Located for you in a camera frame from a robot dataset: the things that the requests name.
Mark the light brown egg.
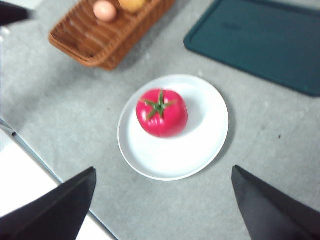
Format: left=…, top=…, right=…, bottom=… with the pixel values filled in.
left=93, top=0, right=118, bottom=23

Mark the brown wicker basket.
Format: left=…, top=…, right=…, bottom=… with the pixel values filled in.
left=48, top=0, right=176, bottom=71

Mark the dark rectangular tray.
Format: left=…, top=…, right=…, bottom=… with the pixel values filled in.
left=183, top=0, right=320, bottom=98

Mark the red tomato with green stem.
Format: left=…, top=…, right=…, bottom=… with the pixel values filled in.
left=135, top=88, right=189, bottom=138

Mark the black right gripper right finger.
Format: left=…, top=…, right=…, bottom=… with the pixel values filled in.
left=231, top=164, right=320, bottom=240

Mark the white round plate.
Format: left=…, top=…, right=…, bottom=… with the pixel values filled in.
left=117, top=74, right=230, bottom=182

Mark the white robot mounting platform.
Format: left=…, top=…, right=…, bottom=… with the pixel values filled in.
left=0, top=24, right=118, bottom=240

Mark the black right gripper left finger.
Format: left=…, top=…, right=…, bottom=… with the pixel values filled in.
left=0, top=166, right=97, bottom=240

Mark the yellow-orange potato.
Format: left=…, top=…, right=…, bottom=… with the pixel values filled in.
left=118, top=0, right=147, bottom=14

